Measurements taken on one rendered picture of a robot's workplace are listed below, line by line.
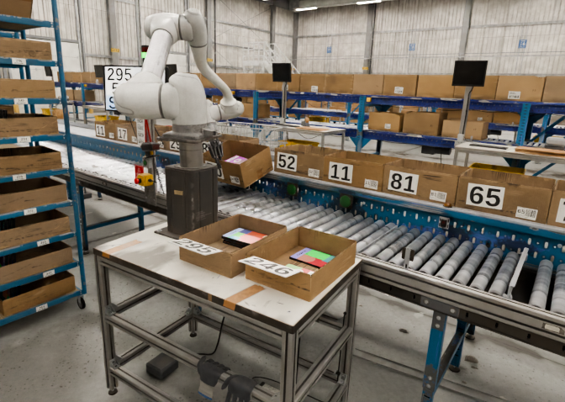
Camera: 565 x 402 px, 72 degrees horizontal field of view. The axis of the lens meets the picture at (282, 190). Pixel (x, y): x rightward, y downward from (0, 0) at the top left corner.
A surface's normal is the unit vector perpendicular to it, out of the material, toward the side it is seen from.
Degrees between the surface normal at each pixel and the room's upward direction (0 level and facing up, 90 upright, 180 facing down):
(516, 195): 90
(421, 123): 89
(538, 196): 90
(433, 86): 90
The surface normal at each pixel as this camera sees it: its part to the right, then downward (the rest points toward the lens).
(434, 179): -0.60, 0.18
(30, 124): 0.79, 0.19
